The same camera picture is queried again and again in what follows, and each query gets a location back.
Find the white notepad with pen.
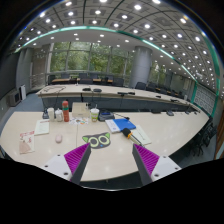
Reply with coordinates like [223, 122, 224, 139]
[132, 125, 152, 145]

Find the pink computer mouse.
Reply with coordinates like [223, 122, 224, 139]
[55, 134, 62, 143]

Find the black cat face mouse pad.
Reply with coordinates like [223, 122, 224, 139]
[82, 132, 111, 149]

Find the white lidded jar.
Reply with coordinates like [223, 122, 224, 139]
[55, 108, 63, 122]

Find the small dark device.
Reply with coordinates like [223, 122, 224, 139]
[42, 109, 49, 119]

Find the blue book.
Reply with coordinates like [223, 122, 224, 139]
[105, 118, 136, 133]

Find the red bottle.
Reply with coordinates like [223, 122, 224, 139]
[62, 100, 70, 122]

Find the colourful sticker sheet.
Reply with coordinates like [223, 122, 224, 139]
[69, 117, 89, 125]

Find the white paper sheet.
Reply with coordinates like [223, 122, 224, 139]
[34, 119, 50, 135]

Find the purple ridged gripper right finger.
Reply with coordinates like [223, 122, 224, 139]
[132, 144, 180, 185]

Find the pink illustrated booklet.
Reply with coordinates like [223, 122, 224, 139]
[19, 131, 34, 154]

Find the green white paper cup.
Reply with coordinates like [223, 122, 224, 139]
[90, 108, 99, 122]

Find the white tissue canister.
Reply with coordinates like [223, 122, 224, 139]
[47, 108, 55, 121]

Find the yellow black microphone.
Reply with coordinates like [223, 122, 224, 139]
[122, 128, 142, 146]

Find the beige cardboard box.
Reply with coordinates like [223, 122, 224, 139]
[72, 102, 90, 117]

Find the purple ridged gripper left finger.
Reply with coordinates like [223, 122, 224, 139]
[42, 143, 91, 185]

